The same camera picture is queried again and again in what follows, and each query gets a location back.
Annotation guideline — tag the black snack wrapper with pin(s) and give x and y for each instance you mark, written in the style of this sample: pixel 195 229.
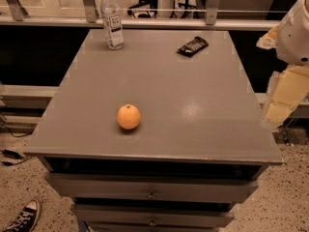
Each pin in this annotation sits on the black snack wrapper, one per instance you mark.
pixel 191 48

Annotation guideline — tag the orange fruit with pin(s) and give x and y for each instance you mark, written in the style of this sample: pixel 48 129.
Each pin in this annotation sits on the orange fruit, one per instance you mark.
pixel 128 117

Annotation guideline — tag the black canvas sneaker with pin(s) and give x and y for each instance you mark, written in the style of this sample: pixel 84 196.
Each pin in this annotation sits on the black canvas sneaker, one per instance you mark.
pixel 27 219

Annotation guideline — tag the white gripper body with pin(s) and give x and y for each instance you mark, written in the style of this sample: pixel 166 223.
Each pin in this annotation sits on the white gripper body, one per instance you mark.
pixel 294 36

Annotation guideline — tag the grey drawer cabinet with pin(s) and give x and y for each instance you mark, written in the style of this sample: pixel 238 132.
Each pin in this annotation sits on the grey drawer cabinet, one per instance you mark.
pixel 197 152

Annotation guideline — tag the metal railing frame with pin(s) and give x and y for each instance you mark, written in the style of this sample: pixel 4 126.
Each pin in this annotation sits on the metal railing frame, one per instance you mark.
pixel 243 15

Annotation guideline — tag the black office chair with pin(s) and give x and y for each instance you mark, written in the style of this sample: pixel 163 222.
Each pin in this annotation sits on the black office chair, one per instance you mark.
pixel 143 0

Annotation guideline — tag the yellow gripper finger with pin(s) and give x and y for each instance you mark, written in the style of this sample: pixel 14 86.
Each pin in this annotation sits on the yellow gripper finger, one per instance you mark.
pixel 285 91
pixel 269 39

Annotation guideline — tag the clear plastic water bottle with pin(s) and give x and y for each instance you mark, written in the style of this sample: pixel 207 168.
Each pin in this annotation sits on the clear plastic water bottle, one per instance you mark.
pixel 110 12

